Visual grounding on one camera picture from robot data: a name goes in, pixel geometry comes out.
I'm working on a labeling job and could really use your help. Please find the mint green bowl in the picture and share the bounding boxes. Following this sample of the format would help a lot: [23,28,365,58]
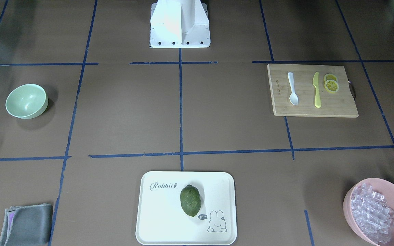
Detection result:
[5,84,49,119]

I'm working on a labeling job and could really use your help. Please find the white plastic spoon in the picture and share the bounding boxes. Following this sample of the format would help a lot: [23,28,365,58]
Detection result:
[287,72,299,106]

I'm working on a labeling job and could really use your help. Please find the green avocado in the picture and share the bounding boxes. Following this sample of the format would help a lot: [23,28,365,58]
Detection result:
[180,184,201,217]

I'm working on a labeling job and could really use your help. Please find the cream rabbit tray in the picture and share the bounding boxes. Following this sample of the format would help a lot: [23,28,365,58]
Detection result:
[135,171,237,246]

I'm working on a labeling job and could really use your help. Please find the bamboo cutting board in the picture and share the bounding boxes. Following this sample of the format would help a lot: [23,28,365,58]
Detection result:
[267,64,359,118]

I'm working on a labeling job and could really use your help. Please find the yellow plastic knife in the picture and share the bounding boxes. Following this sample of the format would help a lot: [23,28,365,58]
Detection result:
[313,72,321,108]

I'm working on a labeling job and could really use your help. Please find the upper lemon slice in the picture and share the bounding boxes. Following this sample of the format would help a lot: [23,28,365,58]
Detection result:
[324,73,338,82]

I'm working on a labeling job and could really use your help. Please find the lemon slice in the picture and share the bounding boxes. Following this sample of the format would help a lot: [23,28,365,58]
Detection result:
[324,73,338,82]
[324,79,339,93]

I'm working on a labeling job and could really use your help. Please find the lower lemon slice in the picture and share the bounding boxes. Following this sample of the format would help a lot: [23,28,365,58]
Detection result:
[324,79,339,93]

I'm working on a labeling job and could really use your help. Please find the clear ice cubes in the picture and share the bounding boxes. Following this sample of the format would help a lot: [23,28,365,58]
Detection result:
[349,183,394,245]

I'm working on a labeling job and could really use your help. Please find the grey folded cloth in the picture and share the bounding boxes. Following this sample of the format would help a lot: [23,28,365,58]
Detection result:
[0,203,53,246]

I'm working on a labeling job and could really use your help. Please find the white pillar mount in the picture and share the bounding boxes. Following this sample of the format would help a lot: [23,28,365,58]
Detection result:
[149,0,211,49]

